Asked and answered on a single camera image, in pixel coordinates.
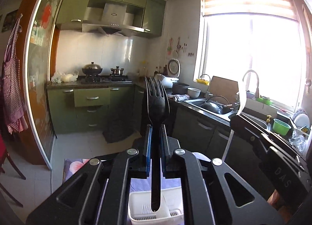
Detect steel kitchen faucet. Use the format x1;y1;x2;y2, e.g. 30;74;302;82
242;69;260;98

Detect wooden cutting board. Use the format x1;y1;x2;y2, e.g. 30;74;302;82
209;76;238;104

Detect green upper cabinets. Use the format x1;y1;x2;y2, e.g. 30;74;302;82
56;0;166;38

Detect black wok with lid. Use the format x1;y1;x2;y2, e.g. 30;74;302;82
82;61;103;76

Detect gas stove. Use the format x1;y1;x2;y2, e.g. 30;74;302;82
81;75;132;84

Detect steel sink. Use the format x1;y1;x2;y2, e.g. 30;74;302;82
185;98;271;129

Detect purple floral tablecloth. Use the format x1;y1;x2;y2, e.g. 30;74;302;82
62;157;186;225

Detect green lower cabinets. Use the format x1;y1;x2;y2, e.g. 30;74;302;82
48;85;135;135

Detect small steel pot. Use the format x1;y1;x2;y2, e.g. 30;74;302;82
111;66;124;76

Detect steel range hood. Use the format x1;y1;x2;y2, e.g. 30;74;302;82
82;1;144;37

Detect white ceramic bowl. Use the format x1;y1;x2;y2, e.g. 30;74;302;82
187;87;201;99

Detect purple checked apron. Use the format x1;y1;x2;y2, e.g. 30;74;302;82
1;14;28;134

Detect white rice cooker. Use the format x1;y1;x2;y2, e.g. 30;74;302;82
154;59;180;89

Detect black inner pot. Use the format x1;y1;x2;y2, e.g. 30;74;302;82
172;82;189;95

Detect white plastic bag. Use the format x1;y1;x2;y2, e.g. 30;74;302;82
51;71;79;84

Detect black plastic fork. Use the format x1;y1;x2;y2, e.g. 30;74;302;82
145;77;170;212

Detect white plastic utensil holder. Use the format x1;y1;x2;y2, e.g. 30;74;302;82
128;187;185;225

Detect red chair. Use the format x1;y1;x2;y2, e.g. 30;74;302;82
0;131;27;208

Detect green plastic basin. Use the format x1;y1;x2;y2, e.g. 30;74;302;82
273;118;291;136

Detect person's right hand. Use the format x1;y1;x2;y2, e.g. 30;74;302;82
267;190;296;223

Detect green cabinets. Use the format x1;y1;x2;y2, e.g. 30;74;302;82
56;0;166;38
48;85;135;135

